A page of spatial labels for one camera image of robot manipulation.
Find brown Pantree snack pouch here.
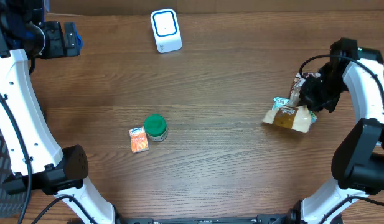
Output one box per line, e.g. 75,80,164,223
262,73,320,133

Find teal wet wipes pack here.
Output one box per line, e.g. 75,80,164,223
272,96,317,124

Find green lid jar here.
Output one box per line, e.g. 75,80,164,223
144,114,168,142

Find orange Kleenex tissue pack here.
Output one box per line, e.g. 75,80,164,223
129,127,149,153

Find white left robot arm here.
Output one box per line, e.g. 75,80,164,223
0,1,121,223

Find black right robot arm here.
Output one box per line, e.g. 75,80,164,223
275,38,384,223

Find white barcode scanner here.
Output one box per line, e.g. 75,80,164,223
150,8,182,54

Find brown cardboard backdrop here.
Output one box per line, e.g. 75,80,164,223
49,0,384,16

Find grey plastic mesh basket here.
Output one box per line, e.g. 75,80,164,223
0,118,27,218

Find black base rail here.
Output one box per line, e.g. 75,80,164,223
124,214,286,224

